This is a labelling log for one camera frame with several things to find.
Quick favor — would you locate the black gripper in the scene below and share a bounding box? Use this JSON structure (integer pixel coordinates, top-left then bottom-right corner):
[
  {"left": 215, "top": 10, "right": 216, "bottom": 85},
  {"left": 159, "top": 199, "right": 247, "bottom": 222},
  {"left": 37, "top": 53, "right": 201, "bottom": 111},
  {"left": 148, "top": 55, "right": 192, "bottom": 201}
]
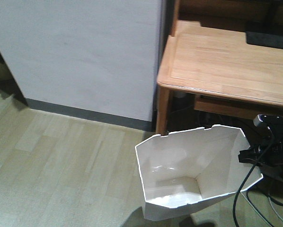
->
[{"left": 238, "top": 140, "right": 283, "bottom": 167}]

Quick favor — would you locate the white plastic trash bin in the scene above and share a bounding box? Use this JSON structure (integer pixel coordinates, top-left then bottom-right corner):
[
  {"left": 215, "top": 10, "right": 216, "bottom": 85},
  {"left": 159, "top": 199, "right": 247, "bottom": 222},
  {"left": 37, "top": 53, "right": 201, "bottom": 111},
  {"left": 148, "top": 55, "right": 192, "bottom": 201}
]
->
[{"left": 135, "top": 124, "right": 263, "bottom": 221}]

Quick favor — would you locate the wooden desk drawer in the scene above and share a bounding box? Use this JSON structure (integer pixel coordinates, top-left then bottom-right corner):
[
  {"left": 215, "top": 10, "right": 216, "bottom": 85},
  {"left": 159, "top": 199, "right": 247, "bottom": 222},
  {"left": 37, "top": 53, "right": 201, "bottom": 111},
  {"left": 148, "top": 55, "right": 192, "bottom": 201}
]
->
[{"left": 194, "top": 95, "right": 283, "bottom": 120}]

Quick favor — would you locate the wooden desk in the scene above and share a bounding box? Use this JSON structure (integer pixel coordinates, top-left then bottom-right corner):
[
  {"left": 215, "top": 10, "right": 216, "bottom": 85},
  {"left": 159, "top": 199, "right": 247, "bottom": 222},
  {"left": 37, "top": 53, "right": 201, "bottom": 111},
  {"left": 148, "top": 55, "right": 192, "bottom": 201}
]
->
[{"left": 155, "top": 0, "right": 283, "bottom": 135}]

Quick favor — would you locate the black monitor stand base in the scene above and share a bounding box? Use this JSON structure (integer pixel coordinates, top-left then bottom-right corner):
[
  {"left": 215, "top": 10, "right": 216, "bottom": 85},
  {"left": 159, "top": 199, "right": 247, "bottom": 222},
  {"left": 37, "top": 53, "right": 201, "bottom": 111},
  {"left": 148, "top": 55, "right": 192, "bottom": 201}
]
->
[{"left": 246, "top": 31, "right": 283, "bottom": 49}]

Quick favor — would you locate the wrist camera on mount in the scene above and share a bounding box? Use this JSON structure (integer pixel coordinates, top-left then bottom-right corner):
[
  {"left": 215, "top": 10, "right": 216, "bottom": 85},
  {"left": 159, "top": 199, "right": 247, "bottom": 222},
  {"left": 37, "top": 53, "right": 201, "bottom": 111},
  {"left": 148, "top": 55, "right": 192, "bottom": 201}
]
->
[{"left": 253, "top": 114, "right": 283, "bottom": 140}]

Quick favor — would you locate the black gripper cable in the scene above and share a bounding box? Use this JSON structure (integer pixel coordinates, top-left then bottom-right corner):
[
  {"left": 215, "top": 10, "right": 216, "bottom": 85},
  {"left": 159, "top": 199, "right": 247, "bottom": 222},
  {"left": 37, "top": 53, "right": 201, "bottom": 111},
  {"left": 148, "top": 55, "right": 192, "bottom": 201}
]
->
[{"left": 232, "top": 139, "right": 274, "bottom": 227}]

